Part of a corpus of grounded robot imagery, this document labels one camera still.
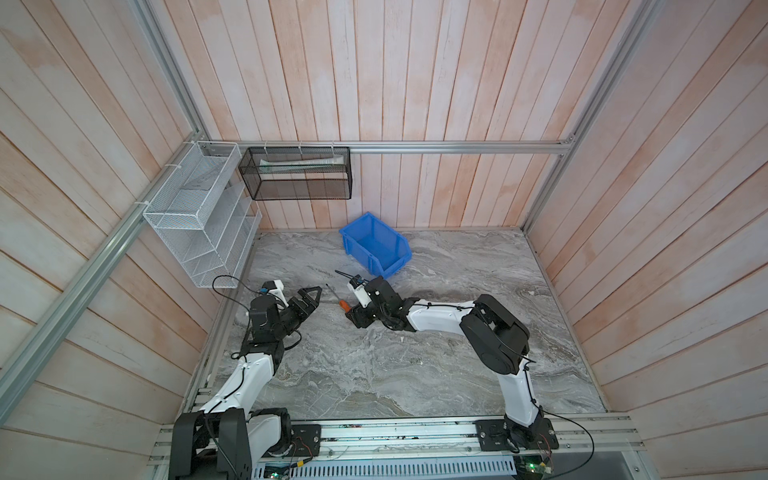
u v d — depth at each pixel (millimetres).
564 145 949
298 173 1029
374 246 1156
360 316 835
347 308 977
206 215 714
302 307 748
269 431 608
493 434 730
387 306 745
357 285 833
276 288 778
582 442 745
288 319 749
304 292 762
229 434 408
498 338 527
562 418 659
